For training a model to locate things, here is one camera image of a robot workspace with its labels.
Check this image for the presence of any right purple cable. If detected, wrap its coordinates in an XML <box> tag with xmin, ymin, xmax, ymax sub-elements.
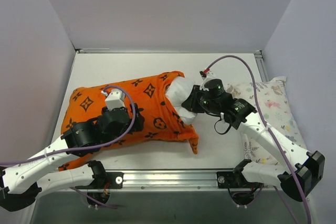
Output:
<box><xmin>199</xmin><ymin>55</ymin><xmax>313</xmax><ymax>224</ymax></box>

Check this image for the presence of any right aluminium rail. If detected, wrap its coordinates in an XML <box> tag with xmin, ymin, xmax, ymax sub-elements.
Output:
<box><xmin>254</xmin><ymin>50</ymin><xmax>269</xmax><ymax>82</ymax></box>

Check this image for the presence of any back aluminium rail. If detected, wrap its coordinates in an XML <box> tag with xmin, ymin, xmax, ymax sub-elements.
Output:
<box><xmin>76</xmin><ymin>48</ymin><xmax>262</xmax><ymax>55</ymax></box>

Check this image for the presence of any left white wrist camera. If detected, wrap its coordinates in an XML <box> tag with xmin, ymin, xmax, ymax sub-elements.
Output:
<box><xmin>101</xmin><ymin>89</ymin><xmax>125</xmax><ymax>111</ymax></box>

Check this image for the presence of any orange black patterned pillowcase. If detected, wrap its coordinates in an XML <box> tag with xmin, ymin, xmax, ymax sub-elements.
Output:
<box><xmin>60</xmin><ymin>71</ymin><xmax>199</xmax><ymax>154</ymax></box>

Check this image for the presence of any purple cable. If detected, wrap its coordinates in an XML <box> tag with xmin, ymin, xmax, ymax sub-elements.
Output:
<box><xmin>0</xmin><ymin>84</ymin><xmax>137</xmax><ymax>166</ymax></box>
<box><xmin>199</xmin><ymin>55</ymin><xmax>313</xmax><ymax>224</ymax></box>

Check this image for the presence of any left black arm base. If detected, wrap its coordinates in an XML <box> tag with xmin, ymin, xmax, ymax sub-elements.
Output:
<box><xmin>76</xmin><ymin>161</ymin><xmax>124</xmax><ymax>189</ymax></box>

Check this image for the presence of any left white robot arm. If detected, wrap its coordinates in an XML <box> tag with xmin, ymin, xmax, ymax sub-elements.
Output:
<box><xmin>1</xmin><ymin>104</ymin><xmax>144</xmax><ymax>212</ymax></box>

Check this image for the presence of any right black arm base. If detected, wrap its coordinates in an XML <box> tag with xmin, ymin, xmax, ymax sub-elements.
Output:
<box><xmin>216</xmin><ymin>168</ymin><xmax>260</xmax><ymax>189</ymax></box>

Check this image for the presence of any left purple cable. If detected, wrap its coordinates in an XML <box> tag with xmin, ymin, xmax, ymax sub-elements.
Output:
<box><xmin>0</xmin><ymin>84</ymin><xmax>137</xmax><ymax>166</ymax></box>

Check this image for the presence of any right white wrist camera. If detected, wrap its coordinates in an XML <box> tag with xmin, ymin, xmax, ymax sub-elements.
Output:
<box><xmin>199</xmin><ymin>68</ymin><xmax>216</xmax><ymax>84</ymax></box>

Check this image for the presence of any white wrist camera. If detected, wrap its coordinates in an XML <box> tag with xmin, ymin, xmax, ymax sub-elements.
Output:
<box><xmin>199</xmin><ymin>68</ymin><xmax>216</xmax><ymax>84</ymax></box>
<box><xmin>101</xmin><ymin>89</ymin><xmax>125</xmax><ymax>111</ymax></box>

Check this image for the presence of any floral white pillow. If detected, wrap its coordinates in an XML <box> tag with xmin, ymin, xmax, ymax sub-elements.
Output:
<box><xmin>241</xmin><ymin>76</ymin><xmax>307</xmax><ymax>165</ymax></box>

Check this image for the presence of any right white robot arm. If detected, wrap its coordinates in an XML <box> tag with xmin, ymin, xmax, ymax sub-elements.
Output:
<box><xmin>182</xmin><ymin>78</ymin><xmax>326</xmax><ymax>202</ymax></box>

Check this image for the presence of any front aluminium rail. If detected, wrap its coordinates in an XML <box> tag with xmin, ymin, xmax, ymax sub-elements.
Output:
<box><xmin>31</xmin><ymin>169</ymin><xmax>289</xmax><ymax>192</ymax></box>

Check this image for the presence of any aluminium rail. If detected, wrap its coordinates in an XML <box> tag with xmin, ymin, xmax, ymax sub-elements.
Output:
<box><xmin>31</xmin><ymin>169</ymin><xmax>289</xmax><ymax>192</ymax></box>
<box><xmin>76</xmin><ymin>48</ymin><xmax>262</xmax><ymax>55</ymax></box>
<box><xmin>254</xmin><ymin>50</ymin><xmax>269</xmax><ymax>82</ymax></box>

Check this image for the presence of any white pillow insert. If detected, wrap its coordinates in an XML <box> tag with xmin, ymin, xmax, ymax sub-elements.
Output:
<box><xmin>165</xmin><ymin>76</ymin><xmax>197</xmax><ymax>125</ymax></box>

